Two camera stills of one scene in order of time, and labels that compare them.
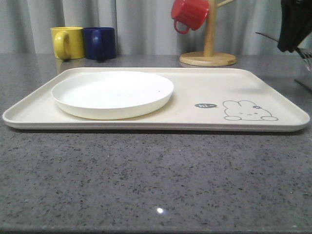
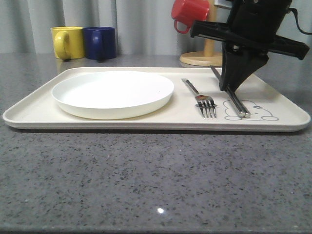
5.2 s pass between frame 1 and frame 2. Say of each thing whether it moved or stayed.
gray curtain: stayed
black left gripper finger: moved
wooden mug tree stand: stayed
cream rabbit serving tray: stayed
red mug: stayed
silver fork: moved
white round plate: stayed
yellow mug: stayed
